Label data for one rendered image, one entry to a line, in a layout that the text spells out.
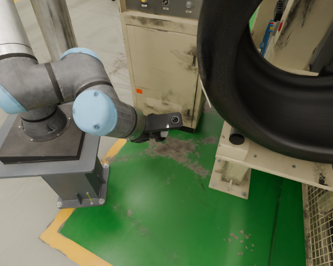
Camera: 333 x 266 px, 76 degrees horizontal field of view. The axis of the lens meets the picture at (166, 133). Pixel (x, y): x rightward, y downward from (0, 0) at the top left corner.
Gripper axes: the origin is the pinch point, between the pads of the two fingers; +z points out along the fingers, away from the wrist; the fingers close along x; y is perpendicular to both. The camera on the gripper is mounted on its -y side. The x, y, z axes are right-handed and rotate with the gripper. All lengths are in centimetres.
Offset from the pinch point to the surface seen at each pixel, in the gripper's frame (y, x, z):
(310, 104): -46.4, 1.5, 11.0
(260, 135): -28.6, 10.1, -12.4
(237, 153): -21.4, 12.7, 0.9
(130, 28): 23, -74, 32
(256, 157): -26.5, 15.0, 7.3
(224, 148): -18.1, 10.5, -0.4
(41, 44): 194, -185, 110
